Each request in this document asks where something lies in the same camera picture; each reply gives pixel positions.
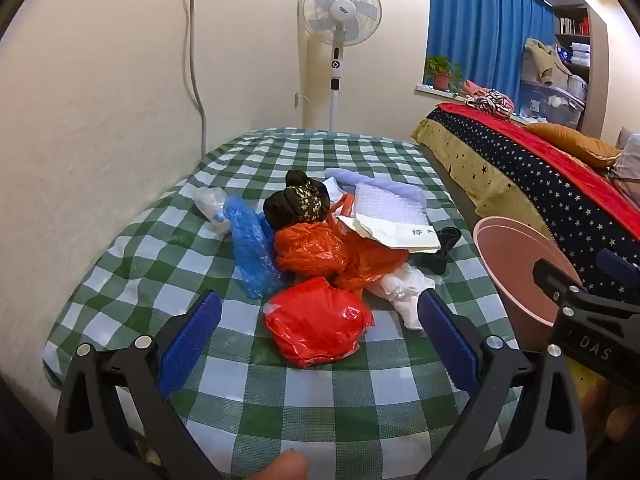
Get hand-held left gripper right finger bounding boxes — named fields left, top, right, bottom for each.
left=417, top=287, right=588, bottom=480

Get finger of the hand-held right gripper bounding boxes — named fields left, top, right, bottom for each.
left=531, top=258, right=590, bottom=312
left=596, top=248, right=640, bottom=304

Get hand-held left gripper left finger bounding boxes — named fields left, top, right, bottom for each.
left=52, top=289, right=223, bottom=480

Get pink trash bin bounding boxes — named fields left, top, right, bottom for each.
left=472, top=216, right=586, bottom=351

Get small black sock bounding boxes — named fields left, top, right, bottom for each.
left=417, top=226, right=463, bottom=276

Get blue plastic bag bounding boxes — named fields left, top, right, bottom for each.
left=222, top=195, right=286, bottom=300

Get red plastic bag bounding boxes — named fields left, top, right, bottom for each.
left=264, top=276, right=375, bottom=368

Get clear plastic bag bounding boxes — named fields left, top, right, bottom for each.
left=192, top=186, right=233, bottom=236

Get white bubble wrap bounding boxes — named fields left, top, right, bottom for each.
left=350, top=182, right=431, bottom=226

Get orange plastic bag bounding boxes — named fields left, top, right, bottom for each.
left=274, top=195, right=411, bottom=296

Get purple foam mat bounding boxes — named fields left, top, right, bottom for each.
left=322, top=167, right=428, bottom=211

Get black patterned cloth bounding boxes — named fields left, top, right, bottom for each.
left=263, top=170, right=332, bottom=233

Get person's right hand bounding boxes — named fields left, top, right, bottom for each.
left=581, top=382, right=640, bottom=456

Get person's left hand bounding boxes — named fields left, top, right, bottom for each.
left=247, top=450, right=309, bottom=480

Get navy star print quilt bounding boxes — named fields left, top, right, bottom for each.
left=425, top=107, right=640, bottom=303

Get plaid pillow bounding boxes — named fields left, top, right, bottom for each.
left=607, top=127, right=640, bottom=196

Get green checked tablecloth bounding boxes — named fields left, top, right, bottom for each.
left=42, top=127, right=521, bottom=480

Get orange pillow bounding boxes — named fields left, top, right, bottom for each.
left=522, top=122, right=622, bottom=168

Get clear plastic storage box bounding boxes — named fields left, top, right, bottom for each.
left=515, top=77, right=586, bottom=131

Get grey lidded container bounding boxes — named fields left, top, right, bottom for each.
left=565, top=74, right=587, bottom=102

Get black white striped cloth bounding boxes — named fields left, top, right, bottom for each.
left=465, top=89, right=513, bottom=121

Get pink folded clothes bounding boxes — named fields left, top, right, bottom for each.
left=462, top=79, right=515, bottom=111

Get beige jacket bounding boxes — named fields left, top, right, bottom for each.
left=524, top=37, right=571, bottom=86

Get white windowsill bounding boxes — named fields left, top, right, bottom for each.
left=415, top=85, right=468, bottom=99

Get potted green plant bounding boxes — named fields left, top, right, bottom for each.
left=425, top=55, right=466, bottom=93

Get wooden bookshelf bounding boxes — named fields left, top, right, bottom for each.
left=552, top=5, right=608, bottom=136

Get blue curtain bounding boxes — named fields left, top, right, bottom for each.
left=424, top=0, right=557, bottom=92

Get white standing fan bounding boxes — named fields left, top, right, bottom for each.
left=298, top=0, right=383, bottom=133

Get grey wall cable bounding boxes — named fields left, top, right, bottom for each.
left=187, top=0, right=208, bottom=158

